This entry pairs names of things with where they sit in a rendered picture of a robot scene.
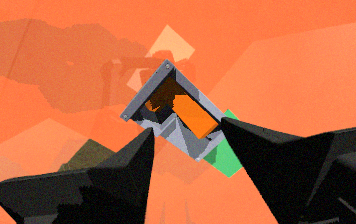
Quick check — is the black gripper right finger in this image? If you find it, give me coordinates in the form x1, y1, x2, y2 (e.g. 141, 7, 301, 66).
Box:
221, 117, 356, 224

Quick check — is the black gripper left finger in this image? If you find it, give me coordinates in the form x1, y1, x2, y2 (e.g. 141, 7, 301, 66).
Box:
0, 127, 155, 224

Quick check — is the orange l-shaped part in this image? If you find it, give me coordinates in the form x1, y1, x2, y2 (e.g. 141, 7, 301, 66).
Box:
145, 76, 219, 139

